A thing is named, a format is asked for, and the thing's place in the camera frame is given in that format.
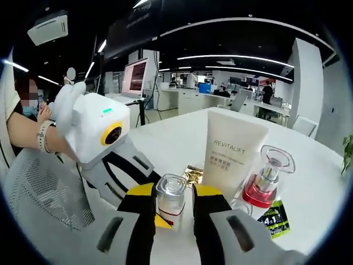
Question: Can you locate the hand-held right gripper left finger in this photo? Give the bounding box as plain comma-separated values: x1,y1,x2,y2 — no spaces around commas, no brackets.
82,182,157,265

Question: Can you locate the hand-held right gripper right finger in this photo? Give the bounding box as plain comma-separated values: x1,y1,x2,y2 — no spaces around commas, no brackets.
192,184,279,265

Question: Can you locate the small clear skincare bottle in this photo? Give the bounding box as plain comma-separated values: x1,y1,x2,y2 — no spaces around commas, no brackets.
229,198,253,216

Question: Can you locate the black green skincare sachet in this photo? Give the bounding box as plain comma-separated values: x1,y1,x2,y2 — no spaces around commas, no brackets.
255,197,292,240

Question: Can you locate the white red-collar pump skincare bottle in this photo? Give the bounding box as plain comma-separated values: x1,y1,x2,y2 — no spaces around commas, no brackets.
239,145,296,223

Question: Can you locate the large clear skincare bottle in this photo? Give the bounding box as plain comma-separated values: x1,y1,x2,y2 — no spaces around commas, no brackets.
156,173,188,232

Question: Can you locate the gold foil skincare sachet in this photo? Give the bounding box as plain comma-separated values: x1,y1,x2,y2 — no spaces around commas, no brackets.
183,165,206,188

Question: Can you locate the white skincare tube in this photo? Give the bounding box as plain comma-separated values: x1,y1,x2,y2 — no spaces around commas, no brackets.
202,109,270,205

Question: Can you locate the person's left hand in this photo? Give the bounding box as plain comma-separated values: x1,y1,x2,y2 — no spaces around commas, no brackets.
52,126,81,166

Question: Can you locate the white wristwatch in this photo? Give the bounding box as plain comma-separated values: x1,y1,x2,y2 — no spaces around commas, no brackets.
36,120,56,154

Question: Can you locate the black laptop stand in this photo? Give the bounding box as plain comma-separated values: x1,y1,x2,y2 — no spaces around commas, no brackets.
125,96,151,129

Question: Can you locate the white mesh office chair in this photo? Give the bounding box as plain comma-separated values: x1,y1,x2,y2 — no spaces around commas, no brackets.
5,150,96,232

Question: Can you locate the silver laptop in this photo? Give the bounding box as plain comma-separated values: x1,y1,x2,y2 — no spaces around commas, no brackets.
104,57,149,104

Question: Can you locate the long white office counter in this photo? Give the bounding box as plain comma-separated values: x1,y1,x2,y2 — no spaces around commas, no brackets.
159,88,235,116

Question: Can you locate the person's white shirt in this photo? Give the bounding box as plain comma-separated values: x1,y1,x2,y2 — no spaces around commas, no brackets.
0,52,22,166

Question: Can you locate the white ceiling air conditioner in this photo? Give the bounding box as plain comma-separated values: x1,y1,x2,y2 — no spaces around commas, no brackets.
26,10,69,46

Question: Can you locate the white trestle office desk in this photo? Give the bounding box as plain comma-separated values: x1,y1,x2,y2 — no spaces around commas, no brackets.
253,100,290,122

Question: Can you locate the green potted plant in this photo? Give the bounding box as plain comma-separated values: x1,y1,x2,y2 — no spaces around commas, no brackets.
340,134,353,176

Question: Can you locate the white square column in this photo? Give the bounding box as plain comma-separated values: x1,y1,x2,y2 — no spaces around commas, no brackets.
286,38,325,139

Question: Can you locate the white frame office chair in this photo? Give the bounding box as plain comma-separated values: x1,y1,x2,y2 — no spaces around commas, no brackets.
291,115,319,137

